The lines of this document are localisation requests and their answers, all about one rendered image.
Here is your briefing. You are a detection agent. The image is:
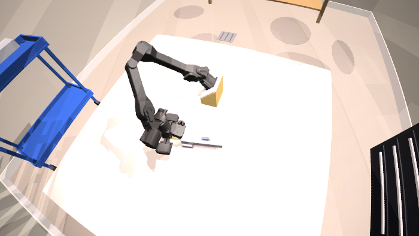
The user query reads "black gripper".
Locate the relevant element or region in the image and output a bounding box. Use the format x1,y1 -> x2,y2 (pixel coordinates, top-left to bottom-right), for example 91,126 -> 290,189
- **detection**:
155,113 -> 179,155

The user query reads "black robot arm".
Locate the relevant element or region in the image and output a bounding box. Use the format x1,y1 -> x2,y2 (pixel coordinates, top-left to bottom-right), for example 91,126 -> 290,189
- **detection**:
125,41 -> 218,149

